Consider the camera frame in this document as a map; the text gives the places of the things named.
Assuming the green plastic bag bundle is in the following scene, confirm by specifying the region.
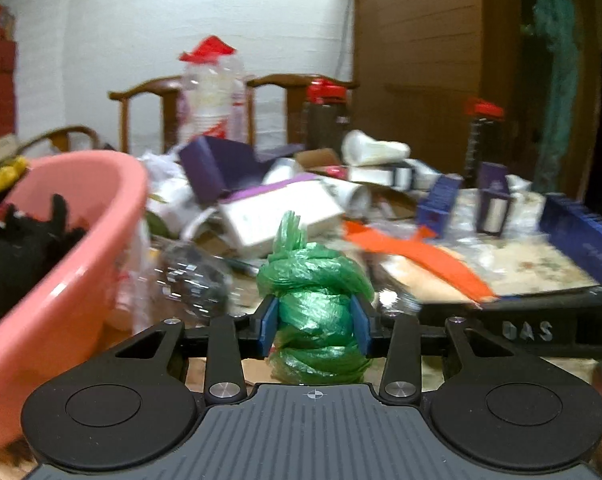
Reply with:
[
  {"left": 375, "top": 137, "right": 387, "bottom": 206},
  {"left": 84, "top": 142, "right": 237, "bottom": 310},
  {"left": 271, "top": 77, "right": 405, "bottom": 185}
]
[{"left": 256, "top": 211, "right": 374, "bottom": 386}]

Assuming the yellow black work glove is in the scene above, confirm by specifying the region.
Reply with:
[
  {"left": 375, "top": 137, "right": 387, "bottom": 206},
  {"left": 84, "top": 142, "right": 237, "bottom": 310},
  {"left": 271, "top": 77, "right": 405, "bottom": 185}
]
[{"left": 0, "top": 155, "right": 28, "bottom": 193}]

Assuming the large dark blue box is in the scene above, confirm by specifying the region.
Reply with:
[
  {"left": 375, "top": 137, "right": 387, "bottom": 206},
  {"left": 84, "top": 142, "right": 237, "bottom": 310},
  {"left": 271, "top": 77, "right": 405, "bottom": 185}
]
[{"left": 538, "top": 193, "right": 602, "bottom": 285}]

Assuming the upright purple box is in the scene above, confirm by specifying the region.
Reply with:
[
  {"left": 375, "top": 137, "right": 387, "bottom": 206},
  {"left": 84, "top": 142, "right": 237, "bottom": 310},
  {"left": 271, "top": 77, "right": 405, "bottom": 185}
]
[{"left": 476, "top": 162, "right": 514, "bottom": 237}]

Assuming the pink plastic basin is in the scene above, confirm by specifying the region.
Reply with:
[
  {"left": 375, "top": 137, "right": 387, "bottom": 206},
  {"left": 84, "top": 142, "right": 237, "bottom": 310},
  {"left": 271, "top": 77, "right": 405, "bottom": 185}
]
[{"left": 0, "top": 150, "right": 148, "bottom": 448}]

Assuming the white paper tissue wad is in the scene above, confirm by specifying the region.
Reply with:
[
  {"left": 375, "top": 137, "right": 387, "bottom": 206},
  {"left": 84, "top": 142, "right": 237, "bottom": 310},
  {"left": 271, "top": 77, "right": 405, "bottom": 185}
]
[{"left": 341, "top": 130, "right": 410, "bottom": 167}]

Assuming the brown bottle red lid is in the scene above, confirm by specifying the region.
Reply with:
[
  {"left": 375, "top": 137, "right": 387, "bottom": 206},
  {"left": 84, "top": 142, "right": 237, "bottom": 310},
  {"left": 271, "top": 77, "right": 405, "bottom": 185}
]
[{"left": 303, "top": 77, "right": 350, "bottom": 156}]

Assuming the plastic bag of cups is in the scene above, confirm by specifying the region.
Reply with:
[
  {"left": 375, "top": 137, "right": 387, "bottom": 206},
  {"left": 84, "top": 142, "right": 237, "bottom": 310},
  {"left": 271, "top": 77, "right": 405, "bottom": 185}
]
[{"left": 177, "top": 36, "right": 248, "bottom": 144}]

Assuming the wooden chair left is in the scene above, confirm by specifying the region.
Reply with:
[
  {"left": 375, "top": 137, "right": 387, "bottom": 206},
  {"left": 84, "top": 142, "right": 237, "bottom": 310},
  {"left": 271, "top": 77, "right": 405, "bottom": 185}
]
[{"left": 108, "top": 76, "right": 182, "bottom": 154}]

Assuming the wooden chair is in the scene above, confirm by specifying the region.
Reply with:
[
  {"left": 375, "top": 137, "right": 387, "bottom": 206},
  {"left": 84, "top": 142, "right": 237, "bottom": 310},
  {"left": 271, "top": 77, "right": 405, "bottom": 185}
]
[
  {"left": 244, "top": 74, "right": 359, "bottom": 148},
  {"left": 108, "top": 76, "right": 182, "bottom": 154}
]

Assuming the round wooden armchair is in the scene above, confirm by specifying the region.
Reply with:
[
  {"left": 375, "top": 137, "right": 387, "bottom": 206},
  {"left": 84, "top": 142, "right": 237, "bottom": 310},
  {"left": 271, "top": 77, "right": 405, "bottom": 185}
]
[{"left": 16, "top": 125, "right": 101, "bottom": 155}]

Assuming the wooden chair right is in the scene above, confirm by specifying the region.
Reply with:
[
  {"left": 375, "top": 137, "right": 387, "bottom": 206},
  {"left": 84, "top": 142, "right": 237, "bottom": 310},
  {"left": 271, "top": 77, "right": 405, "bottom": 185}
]
[{"left": 244, "top": 74, "right": 359, "bottom": 148}]

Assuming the brown wooden wardrobe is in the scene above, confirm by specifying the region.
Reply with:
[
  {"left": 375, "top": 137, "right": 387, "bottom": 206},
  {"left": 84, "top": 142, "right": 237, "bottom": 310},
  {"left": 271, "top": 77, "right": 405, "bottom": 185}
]
[{"left": 353, "top": 0, "right": 521, "bottom": 172}]

